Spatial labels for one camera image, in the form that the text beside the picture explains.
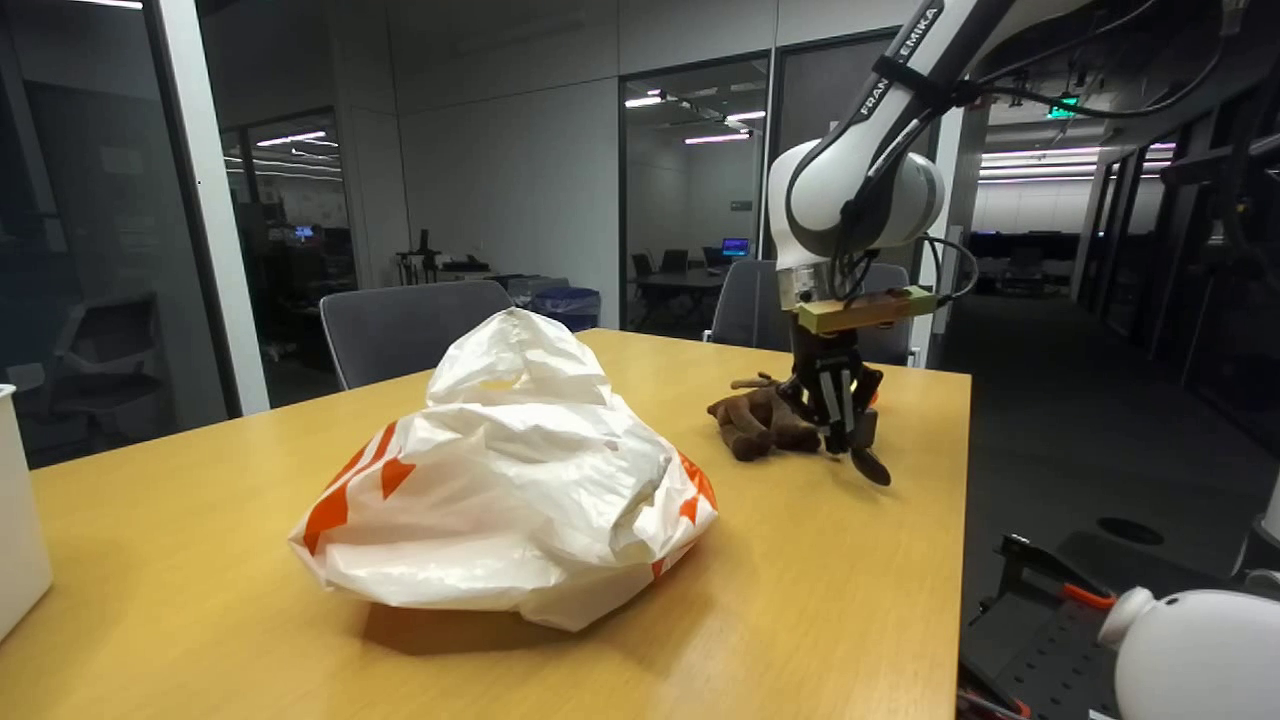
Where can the white window frame post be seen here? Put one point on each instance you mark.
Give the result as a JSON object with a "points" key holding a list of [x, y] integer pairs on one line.
{"points": [[213, 203]]}

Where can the white rounded device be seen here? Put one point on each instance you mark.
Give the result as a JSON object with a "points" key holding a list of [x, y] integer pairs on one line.
{"points": [[1203, 654]]}

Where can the white door frame post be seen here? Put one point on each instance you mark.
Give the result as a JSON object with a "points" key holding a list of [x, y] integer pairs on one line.
{"points": [[925, 345]]}

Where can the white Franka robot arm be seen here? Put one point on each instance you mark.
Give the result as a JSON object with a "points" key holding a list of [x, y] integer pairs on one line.
{"points": [[855, 186]]}

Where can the blue bin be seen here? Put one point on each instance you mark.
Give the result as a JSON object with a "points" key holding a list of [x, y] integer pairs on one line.
{"points": [[569, 305]]}

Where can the green exit sign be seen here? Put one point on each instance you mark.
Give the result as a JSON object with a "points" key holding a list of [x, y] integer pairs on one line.
{"points": [[1062, 110]]}

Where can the grey office chair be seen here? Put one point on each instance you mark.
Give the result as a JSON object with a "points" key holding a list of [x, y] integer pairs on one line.
{"points": [[393, 327], [740, 305]]}

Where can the white plastic box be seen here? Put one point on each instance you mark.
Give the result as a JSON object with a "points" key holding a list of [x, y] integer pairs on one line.
{"points": [[16, 533]]}

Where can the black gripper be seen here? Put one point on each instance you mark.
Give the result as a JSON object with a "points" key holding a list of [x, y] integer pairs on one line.
{"points": [[825, 355]]}

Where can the white orange plastic bag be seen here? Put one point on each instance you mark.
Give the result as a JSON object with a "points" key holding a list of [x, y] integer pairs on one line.
{"points": [[505, 494]]}

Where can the wooden camera mount plate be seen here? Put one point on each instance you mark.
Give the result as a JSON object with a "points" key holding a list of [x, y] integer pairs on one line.
{"points": [[860, 310]]}

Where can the brown plush toy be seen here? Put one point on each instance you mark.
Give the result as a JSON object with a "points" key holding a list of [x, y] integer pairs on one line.
{"points": [[754, 420]]}

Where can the small black oval object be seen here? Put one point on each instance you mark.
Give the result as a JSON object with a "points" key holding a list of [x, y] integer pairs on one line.
{"points": [[869, 466]]}

